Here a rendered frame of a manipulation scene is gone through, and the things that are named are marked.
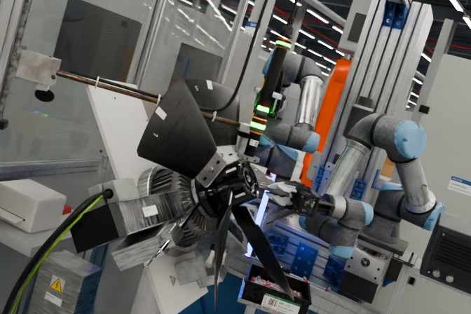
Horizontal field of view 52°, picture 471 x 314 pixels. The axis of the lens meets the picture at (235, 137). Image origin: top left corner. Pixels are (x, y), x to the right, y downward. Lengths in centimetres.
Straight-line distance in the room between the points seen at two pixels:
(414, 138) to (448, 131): 149
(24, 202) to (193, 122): 61
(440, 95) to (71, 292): 240
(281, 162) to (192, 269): 89
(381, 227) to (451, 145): 122
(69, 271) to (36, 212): 22
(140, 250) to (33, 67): 54
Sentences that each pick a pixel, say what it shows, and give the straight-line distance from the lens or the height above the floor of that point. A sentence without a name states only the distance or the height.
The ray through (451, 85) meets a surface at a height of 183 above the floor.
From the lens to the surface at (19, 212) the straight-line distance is 159.
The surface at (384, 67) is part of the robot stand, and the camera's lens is 226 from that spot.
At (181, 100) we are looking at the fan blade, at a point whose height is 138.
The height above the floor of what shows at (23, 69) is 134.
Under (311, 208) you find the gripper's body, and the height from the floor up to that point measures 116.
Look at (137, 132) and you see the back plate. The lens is 149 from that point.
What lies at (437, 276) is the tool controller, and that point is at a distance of 172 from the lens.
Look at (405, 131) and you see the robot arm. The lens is 165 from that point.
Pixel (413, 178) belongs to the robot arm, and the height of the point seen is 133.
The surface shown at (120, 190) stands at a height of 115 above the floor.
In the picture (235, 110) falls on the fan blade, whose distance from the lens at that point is 150.
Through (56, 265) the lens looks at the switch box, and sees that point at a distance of 149.
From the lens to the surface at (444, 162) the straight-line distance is 316.
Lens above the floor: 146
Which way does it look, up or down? 6 degrees down
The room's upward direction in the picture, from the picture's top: 17 degrees clockwise
